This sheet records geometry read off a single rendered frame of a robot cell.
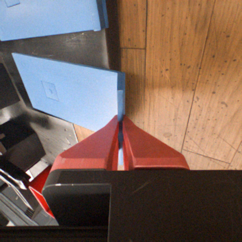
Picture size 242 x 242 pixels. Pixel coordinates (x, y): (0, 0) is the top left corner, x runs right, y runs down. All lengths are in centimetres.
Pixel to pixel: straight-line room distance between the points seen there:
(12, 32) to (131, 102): 13
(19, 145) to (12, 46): 19
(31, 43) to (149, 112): 13
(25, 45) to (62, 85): 6
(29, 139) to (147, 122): 26
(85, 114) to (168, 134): 9
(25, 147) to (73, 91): 22
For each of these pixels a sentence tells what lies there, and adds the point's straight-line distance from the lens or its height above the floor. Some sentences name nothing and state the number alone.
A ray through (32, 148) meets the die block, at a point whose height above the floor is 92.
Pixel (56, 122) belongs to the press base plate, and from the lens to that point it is 27.
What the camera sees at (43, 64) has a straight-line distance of 18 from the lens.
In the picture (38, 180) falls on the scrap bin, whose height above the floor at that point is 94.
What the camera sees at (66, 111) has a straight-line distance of 19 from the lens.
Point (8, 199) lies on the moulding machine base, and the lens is 618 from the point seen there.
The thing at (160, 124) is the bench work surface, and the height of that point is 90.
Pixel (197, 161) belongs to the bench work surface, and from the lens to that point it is 17.
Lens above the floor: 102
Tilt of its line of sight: 44 degrees down
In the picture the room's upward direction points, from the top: 136 degrees counter-clockwise
